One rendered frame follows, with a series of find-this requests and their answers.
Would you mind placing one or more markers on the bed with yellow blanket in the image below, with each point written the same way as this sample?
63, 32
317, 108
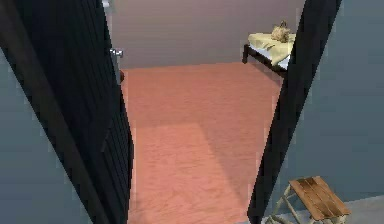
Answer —
270, 50

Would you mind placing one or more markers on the tan teddy bear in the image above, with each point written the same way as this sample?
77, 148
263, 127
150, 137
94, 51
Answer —
280, 33

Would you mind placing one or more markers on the black room door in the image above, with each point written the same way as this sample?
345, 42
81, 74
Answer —
76, 83

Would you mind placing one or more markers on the brown wooden slat stool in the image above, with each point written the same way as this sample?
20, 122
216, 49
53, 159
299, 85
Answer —
316, 198

